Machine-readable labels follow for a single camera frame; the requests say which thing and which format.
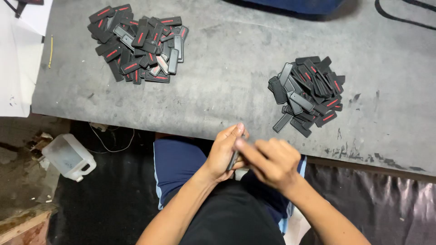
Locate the person's left hand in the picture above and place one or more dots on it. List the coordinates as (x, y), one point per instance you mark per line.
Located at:
(221, 155)

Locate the person's right hand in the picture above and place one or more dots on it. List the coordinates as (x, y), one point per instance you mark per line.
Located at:
(276, 163)

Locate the black rubber label patch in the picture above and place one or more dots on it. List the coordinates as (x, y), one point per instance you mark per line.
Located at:
(233, 160)

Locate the blue shorts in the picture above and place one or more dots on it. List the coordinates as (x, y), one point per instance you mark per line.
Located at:
(179, 166)

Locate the black shirt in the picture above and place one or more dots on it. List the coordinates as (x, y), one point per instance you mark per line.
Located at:
(231, 217)

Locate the small heap of black patches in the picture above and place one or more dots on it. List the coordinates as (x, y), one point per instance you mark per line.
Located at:
(306, 93)

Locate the black plastic sheet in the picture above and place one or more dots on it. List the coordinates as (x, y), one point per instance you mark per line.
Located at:
(374, 204)

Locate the large pile of black patches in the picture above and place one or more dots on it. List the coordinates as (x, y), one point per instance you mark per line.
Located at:
(138, 44)

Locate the translucent plastic jerrycan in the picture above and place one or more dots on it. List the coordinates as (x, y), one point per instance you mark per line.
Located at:
(70, 157)

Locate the blue bag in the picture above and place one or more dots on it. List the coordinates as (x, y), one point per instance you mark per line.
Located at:
(293, 6)

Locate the yellow stick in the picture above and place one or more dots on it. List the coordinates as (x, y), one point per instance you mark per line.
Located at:
(50, 51)

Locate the wooden plank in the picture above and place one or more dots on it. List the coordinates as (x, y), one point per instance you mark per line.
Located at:
(24, 224)

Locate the white paper sheet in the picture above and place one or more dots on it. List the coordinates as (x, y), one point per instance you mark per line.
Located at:
(20, 54)

